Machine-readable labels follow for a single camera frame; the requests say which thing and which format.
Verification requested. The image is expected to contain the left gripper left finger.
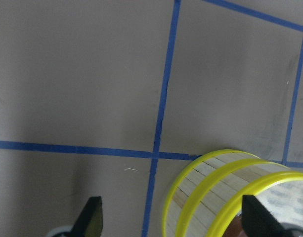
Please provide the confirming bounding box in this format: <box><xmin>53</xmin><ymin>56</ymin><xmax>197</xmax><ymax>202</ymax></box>
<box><xmin>69</xmin><ymin>197</ymin><xmax>103</xmax><ymax>237</ymax></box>

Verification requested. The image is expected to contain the side yellow steamer basket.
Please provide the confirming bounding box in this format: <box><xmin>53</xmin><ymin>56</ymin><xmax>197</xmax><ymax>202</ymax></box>
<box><xmin>173</xmin><ymin>158</ymin><xmax>303</xmax><ymax>237</ymax></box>

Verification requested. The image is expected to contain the center yellow steamer basket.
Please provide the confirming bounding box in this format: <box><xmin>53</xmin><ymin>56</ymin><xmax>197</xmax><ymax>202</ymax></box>
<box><xmin>162</xmin><ymin>149</ymin><xmax>258</xmax><ymax>237</ymax></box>

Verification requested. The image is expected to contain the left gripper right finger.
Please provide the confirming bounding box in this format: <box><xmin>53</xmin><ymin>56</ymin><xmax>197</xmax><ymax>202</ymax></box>
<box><xmin>241</xmin><ymin>195</ymin><xmax>290</xmax><ymax>237</ymax></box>

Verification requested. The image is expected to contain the dark red bun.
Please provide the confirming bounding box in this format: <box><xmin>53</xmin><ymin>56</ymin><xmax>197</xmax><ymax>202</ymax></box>
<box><xmin>223</xmin><ymin>215</ymin><xmax>247</xmax><ymax>237</ymax></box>

